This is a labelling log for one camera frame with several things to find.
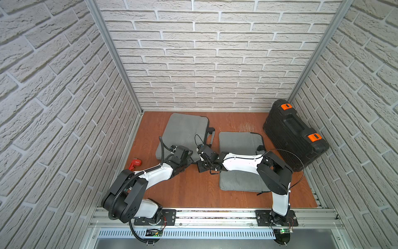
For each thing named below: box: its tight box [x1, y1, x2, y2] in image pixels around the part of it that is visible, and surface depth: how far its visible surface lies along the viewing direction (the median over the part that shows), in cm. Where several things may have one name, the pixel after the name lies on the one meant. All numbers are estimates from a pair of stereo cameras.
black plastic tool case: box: [263, 99, 330, 173], surface depth 83 cm
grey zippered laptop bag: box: [155, 113, 216, 163], surface depth 107 cm
